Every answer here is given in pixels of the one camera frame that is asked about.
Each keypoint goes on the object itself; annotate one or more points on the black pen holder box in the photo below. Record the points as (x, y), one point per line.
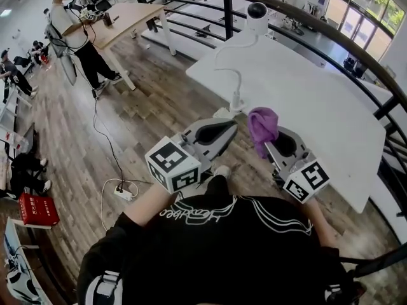
(108, 19)

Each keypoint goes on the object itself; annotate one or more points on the white power strip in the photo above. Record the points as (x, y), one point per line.
(124, 193)

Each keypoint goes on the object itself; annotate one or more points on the person's black printed t-shirt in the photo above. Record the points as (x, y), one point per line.
(206, 259)

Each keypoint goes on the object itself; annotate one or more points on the person's left forearm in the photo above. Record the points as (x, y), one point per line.
(146, 205)

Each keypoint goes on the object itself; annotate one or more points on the red box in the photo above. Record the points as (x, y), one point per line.
(38, 210)

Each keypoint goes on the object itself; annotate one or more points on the white camera with black dome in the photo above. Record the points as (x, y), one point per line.
(257, 24)

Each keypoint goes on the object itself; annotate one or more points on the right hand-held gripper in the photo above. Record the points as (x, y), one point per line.
(305, 186)

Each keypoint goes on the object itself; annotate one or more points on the glass entrance doors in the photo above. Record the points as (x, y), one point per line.
(359, 21)

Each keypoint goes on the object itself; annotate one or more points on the person's black trouser leg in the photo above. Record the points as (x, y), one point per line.
(216, 186)

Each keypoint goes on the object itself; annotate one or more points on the person's white shoe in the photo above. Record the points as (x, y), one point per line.
(222, 171)

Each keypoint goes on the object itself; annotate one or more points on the black metal railing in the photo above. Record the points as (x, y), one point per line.
(228, 17)

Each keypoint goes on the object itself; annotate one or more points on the wooden table with white legs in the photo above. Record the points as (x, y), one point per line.
(127, 21)

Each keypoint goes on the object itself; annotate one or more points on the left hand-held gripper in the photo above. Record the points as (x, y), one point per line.
(173, 170)

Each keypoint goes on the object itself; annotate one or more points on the person's right forearm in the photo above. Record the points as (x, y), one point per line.
(319, 224)

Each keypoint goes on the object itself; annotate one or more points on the purple cloth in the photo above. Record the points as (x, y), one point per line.
(262, 122)

